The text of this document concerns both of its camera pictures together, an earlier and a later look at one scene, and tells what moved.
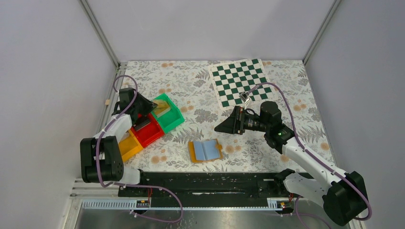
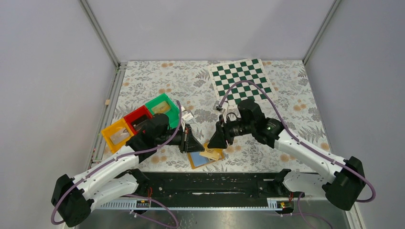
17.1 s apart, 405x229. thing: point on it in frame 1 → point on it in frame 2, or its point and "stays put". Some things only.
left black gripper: x=149 y=105 → x=193 y=144
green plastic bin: x=170 y=119 stays put
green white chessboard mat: x=229 y=80 stays put
